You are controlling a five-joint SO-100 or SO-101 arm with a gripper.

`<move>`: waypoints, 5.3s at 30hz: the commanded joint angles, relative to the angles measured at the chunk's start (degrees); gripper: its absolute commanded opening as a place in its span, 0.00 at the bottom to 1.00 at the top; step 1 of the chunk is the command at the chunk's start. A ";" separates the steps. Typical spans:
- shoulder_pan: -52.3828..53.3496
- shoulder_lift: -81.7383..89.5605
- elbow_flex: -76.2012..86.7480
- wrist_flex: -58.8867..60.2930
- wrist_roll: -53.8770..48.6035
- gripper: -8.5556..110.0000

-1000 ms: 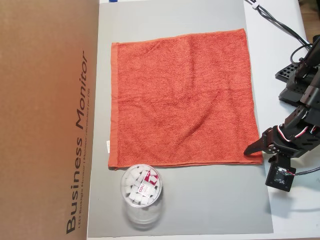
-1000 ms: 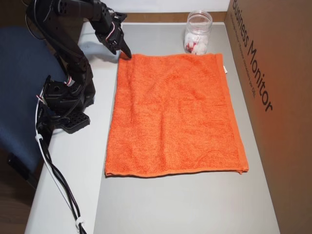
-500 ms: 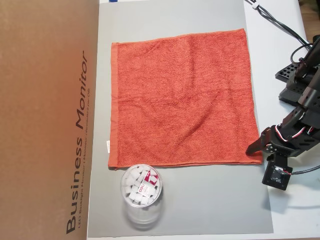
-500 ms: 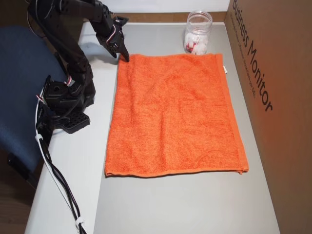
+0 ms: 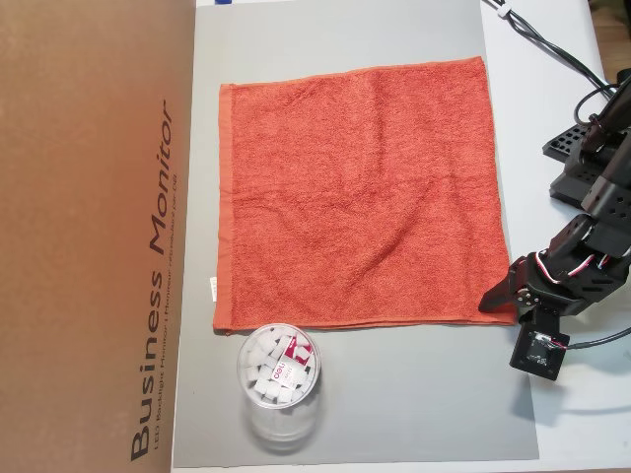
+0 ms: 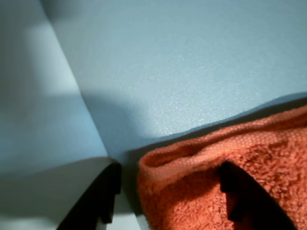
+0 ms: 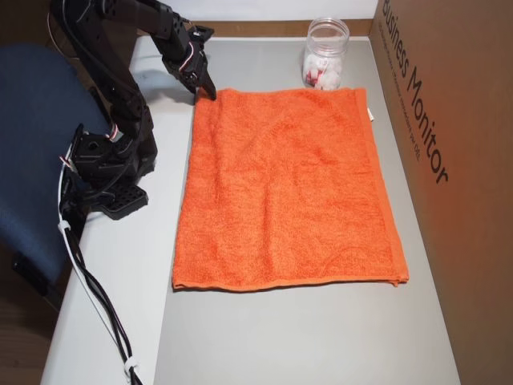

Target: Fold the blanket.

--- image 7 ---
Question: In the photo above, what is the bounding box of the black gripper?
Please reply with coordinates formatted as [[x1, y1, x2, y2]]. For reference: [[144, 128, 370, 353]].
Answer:
[[160, 28, 219, 105]]

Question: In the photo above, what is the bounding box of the orange terry towel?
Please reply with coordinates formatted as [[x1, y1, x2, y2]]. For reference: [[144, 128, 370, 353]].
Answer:
[[171, 87, 410, 293]]

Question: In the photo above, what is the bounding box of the clear plastic jar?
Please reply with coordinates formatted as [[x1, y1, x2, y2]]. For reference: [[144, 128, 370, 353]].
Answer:
[[301, 16, 350, 91]]

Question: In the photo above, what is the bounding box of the blue office chair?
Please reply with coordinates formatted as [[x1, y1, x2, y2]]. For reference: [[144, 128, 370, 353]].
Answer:
[[0, 42, 117, 312]]

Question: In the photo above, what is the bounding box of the grey table mat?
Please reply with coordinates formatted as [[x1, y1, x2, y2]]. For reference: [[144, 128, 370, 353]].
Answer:
[[154, 38, 462, 385]]

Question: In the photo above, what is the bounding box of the brown cardboard monitor box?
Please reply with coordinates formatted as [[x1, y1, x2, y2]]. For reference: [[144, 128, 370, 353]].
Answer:
[[368, 0, 513, 385]]

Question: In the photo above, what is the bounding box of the black square wrist camera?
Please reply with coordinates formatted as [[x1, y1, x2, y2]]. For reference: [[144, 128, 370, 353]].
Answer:
[[191, 24, 216, 42]]

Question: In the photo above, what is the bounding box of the white cable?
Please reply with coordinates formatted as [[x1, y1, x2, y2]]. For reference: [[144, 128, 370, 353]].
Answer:
[[57, 166, 135, 385]]

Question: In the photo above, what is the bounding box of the black cable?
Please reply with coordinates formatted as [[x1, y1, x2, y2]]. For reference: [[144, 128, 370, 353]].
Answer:
[[59, 192, 143, 385]]

